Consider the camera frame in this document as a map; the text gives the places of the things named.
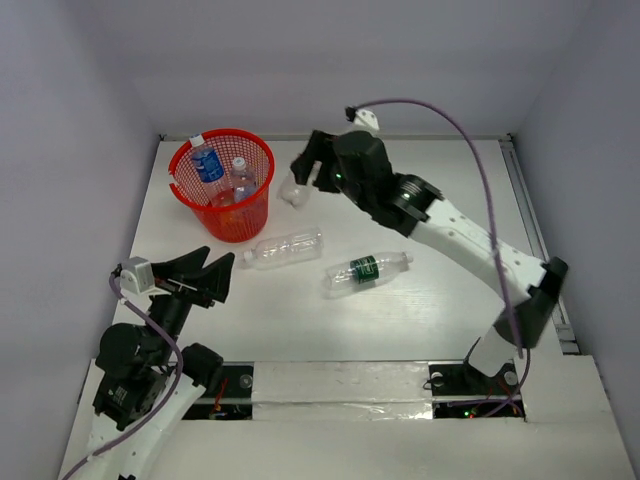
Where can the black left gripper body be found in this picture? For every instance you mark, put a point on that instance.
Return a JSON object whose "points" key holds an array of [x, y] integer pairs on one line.
{"points": [[185, 288]]}

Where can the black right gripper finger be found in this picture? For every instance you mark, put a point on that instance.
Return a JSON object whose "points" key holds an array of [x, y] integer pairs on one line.
{"points": [[318, 148], [324, 180]]}

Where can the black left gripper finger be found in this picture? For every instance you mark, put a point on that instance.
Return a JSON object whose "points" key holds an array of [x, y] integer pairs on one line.
{"points": [[178, 268], [213, 282]]}

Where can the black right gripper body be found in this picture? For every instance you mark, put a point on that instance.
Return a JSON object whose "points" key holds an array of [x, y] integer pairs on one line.
{"points": [[342, 183]]}

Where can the red cap clear bottle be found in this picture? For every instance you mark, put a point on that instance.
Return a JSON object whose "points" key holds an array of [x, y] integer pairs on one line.
{"points": [[294, 194]]}

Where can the purple label small bottle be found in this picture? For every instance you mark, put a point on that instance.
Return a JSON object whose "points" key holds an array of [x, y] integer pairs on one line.
{"points": [[243, 180]]}

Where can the blue label clear bottle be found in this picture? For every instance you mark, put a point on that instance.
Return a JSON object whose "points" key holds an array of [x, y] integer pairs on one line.
{"points": [[207, 165]]}

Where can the green label clear bottle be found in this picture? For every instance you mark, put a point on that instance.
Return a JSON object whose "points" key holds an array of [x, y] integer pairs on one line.
{"points": [[364, 273]]}

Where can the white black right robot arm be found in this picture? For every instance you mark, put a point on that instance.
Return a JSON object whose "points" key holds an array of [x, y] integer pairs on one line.
{"points": [[529, 287]]}

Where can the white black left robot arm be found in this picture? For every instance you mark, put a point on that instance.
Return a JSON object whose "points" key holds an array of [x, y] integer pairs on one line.
{"points": [[148, 381]]}

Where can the clear unlabelled plastic bottle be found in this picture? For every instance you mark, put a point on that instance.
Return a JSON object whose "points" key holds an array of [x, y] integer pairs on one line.
{"points": [[276, 252]]}

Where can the red mesh plastic basket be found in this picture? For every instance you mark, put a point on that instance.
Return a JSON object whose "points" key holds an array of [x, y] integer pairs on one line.
{"points": [[223, 218]]}

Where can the silver foil tape strip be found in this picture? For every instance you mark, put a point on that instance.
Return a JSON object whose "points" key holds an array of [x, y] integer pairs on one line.
{"points": [[340, 391]]}

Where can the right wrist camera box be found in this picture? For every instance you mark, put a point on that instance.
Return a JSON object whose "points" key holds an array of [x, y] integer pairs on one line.
{"points": [[361, 119]]}

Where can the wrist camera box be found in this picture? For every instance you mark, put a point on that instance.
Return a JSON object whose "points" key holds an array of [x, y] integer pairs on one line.
{"points": [[361, 119], [135, 275]]}

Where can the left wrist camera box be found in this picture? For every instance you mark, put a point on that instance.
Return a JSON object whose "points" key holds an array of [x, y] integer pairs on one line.
{"points": [[135, 275]]}

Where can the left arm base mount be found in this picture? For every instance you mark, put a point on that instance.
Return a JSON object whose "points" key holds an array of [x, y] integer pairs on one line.
{"points": [[232, 398]]}

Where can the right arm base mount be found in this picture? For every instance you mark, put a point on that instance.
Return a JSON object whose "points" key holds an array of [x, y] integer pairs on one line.
{"points": [[460, 392]]}

